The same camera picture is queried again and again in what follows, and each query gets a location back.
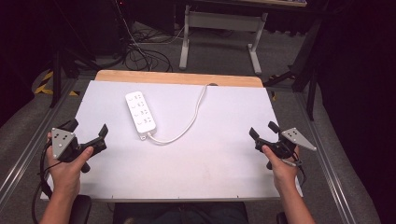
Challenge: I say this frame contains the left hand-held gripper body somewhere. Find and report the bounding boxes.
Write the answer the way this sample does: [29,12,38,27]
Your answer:
[50,127,108,174]

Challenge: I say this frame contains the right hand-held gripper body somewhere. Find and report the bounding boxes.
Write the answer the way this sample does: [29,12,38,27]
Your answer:
[254,127,318,171]

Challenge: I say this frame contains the person's left hand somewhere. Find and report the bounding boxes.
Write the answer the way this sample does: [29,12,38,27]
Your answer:
[45,132,94,200]

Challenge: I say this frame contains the person's right hand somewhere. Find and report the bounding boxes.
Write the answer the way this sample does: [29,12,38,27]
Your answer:
[261,144,302,194]

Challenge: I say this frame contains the white power strip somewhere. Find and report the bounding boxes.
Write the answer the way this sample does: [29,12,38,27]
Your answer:
[124,91,158,142]

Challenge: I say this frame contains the yellow black floor tape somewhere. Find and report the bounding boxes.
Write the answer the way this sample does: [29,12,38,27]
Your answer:
[34,70,79,97]

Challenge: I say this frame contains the black tripod stand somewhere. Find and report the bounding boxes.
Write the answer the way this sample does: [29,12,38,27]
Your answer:
[49,0,102,109]

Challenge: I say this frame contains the black metal stand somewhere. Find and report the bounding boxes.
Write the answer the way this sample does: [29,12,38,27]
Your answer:
[262,17,325,121]

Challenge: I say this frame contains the black chair armrest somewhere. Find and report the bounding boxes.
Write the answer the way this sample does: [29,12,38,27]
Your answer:
[276,211,290,224]
[68,194,93,224]

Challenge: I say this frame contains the person's legs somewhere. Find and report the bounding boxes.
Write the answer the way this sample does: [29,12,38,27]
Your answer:
[112,202,250,224]

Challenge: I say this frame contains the aluminium rail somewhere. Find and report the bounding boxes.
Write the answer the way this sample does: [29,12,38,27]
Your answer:
[293,91,357,224]
[0,77,78,207]

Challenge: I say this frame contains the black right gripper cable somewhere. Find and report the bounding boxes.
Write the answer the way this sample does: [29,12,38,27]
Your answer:
[281,157,308,189]

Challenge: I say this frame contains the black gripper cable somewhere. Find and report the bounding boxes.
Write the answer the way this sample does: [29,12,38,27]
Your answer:
[31,144,61,224]
[281,157,308,189]

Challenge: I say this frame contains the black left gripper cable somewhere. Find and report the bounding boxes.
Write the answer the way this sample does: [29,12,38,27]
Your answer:
[31,144,61,224]

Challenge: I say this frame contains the white power strip cable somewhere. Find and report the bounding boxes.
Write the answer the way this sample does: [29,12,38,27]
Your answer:
[146,83,209,146]

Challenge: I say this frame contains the tangled black floor cables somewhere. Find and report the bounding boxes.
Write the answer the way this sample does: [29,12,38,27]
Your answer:
[115,0,188,73]

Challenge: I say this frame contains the white metal desk frame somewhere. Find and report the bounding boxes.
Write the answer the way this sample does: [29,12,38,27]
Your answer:
[178,0,308,76]

